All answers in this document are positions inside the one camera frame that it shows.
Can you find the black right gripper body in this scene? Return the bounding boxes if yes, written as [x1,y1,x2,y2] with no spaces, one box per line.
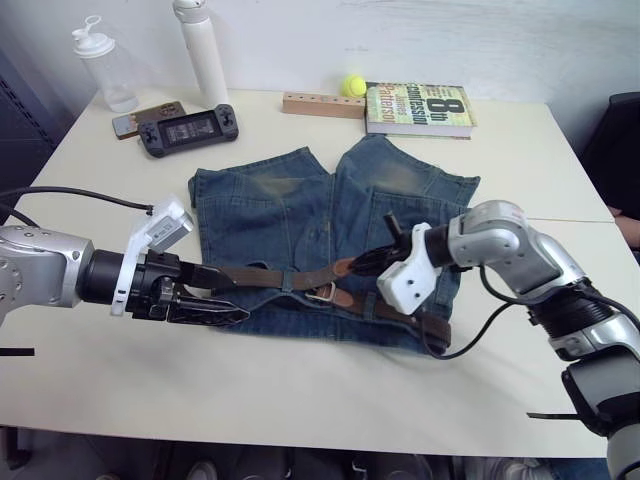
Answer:
[372,212,417,274]

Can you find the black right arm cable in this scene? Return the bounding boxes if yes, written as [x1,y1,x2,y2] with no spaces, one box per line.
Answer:
[419,264,532,359]

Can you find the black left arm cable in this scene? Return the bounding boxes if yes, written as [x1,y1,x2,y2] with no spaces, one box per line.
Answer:
[0,185,155,227]

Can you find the white insulated bottle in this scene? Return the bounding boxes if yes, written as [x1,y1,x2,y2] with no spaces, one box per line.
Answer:
[172,0,231,107]

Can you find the dark handheld game console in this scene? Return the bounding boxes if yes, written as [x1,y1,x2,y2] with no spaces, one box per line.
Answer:
[137,103,240,160]

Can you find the blue denim shorts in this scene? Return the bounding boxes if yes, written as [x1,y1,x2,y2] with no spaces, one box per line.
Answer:
[187,133,482,357]

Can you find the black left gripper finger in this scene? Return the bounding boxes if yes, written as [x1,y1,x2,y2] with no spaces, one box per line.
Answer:
[178,262,237,291]
[168,294,252,329]

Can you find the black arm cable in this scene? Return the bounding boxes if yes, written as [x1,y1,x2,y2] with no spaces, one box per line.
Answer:
[0,185,155,227]
[419,264,532,359]

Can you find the brown braided belt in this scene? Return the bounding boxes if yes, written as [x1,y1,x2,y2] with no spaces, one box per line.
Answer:
[217,254,454,354]

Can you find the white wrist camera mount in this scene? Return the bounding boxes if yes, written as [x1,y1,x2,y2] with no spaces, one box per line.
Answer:
[376,222,444,317]
[110,195,195,317]

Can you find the yellow tennis ball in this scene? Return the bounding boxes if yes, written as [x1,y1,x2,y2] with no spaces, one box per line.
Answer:
[341,73,369,99]

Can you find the small wood-trimmed device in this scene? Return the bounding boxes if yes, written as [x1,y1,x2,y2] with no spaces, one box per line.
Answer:
[111,101,185,140]

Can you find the hardcover book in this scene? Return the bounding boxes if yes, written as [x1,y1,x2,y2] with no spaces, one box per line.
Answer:
[364,81,479,141]

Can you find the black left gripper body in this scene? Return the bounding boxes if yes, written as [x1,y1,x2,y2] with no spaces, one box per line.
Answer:
[126,251,184,322]

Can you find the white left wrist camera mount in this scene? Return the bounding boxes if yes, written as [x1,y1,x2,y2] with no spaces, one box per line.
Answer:
[110,195,195,317]

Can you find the white sneaker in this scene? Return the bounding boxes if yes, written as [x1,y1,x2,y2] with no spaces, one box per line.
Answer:
[185,459,220,480]
[467,455,534,480]

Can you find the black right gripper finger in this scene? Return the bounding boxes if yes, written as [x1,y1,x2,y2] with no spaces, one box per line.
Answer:
[355,256,397,277]
[351,246,392,269]

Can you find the wooden block with holes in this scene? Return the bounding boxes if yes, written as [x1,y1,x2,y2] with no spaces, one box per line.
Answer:
[282,90,369,120]

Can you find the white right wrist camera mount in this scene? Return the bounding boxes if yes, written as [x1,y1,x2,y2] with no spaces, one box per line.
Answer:
[376,222,444,317]

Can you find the clear plastic shaker bottle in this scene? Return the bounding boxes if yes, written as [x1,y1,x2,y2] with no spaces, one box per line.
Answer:
[71,15,140,114]

